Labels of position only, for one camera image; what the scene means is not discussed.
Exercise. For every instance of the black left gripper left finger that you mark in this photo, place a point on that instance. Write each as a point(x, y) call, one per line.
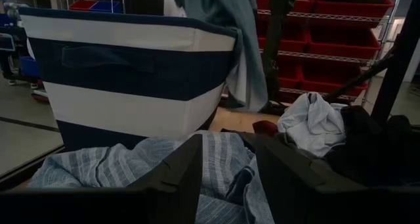
point(170, 191)

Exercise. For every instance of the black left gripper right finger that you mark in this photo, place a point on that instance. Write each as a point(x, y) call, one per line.
point(305, 197)

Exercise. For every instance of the white cloth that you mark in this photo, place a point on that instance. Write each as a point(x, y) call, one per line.
point(311, 125)

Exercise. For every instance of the blue grey garment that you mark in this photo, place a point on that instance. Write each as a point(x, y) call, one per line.
point(229, 13)

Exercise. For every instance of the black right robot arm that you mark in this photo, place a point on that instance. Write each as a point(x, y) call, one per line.
point(279, 36)

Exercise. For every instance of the light blue striped shirt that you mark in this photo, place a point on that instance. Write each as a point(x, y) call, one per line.
point(98, 161)

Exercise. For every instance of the black garment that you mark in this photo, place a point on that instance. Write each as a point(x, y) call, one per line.
point(370, 151)

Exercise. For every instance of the dark red cloth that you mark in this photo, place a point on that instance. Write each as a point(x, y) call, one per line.
point(264, 128)

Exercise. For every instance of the red storage bin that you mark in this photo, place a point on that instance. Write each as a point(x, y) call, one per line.
point(344, 50)
point(290, 81)
point(295, 46)
point(303, 0)
point(354, 10)
point(328, 86)

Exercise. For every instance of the navy white striped fabric basket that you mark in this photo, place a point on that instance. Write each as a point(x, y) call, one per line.
point(124, 69)

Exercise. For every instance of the blue storage bin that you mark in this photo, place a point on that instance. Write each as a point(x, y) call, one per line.
point(30, 67)
point(105, 6)

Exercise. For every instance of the black screen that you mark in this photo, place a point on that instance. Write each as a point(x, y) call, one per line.
point(147, 4)

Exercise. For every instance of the small red bin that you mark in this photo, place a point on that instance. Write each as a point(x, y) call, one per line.
point(82, 4)

